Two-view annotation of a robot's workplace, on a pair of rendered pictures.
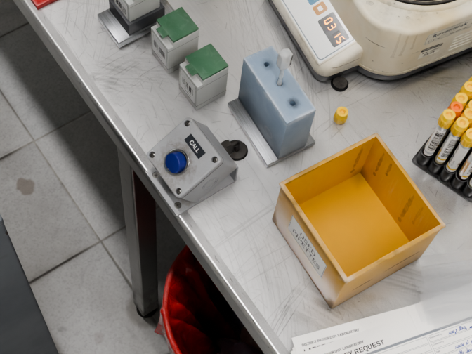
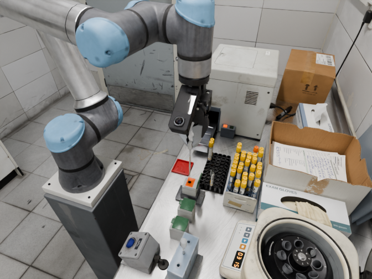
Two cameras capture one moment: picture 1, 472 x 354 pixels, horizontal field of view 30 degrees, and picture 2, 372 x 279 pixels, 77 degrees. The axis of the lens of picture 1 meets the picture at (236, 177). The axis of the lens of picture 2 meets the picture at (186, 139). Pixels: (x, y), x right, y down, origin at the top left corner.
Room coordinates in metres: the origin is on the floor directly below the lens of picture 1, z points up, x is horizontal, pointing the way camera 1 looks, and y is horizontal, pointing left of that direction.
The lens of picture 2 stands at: (0.45, -0.25, 1.54)
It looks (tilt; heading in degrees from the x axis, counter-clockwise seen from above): 41 degrees down; 62
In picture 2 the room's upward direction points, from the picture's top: straight up
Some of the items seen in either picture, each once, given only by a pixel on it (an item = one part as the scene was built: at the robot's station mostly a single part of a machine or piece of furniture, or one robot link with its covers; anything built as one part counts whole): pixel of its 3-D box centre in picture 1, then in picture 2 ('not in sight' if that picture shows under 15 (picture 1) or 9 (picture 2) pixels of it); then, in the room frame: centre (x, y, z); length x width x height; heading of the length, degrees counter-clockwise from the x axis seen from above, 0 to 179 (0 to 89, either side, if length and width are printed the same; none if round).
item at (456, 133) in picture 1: (448, 145); not in sight; (0.54, -0.24, 0.94); 0.02 x 0.02 x 0.11
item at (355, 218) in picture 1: (353, 222); not in sight; (0.42, -0.14, 0.93); 0.13 x 0.13 x 0.10; 39
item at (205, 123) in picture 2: not in sight; (199, 122); (0.71, 0.15, 1.19); 0.05 x 0.02 x 0.09; 133
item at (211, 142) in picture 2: not in sight; (216, 163); (0.82, 0.21, 0.93); 0.17 x 0.09 x 0.11; 44
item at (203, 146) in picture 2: not in sight; (206, 130); (0.90, 0.40, 0.92); 0.21 x 0.07 x 0.05; 43
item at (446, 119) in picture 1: (436, 137); not in sight; (0.55, -0.23, 0.93); 0.02 x 0.02 x 0.11
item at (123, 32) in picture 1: (137, 11); (190, 193); (0.69, 0.16, 0.89); 0.09 x 0.05 x 0.04; 133
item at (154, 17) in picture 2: not in sight; (148, 24); (0.63, 0.25, 1.41); 0.11 x 0.11 x 0.08; 34
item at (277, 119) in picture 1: (274, 105); (184, 262); (0.56, -0.03, 0.92); 0.10 x 0.07 x 0.10; 38
